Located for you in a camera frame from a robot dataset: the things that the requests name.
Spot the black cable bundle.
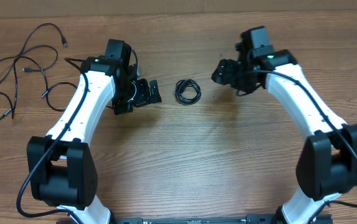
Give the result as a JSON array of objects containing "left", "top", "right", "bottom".
[{"left": 174, "top": 78, "right": 202, "bottom": 106}]

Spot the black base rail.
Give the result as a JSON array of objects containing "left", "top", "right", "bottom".
[{"left": 56, "top": 213, "right": 333, "bottom": 224}]

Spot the black usb cable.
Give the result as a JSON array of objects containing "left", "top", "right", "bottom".
[
  {"left": 0, "top": 55, "right": 79, "bottom": 124},
  {"left": 0, "top": 22, "right": 69, "bottom": 88}
]

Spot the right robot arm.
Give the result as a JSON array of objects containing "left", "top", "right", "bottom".
[{"left": 211, "top": 26, "right": 357, "bottom": 223}]

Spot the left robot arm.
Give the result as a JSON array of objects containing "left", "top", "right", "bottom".
[{"left": 16, "top": 39, "right": 162, "bottom": 223}]

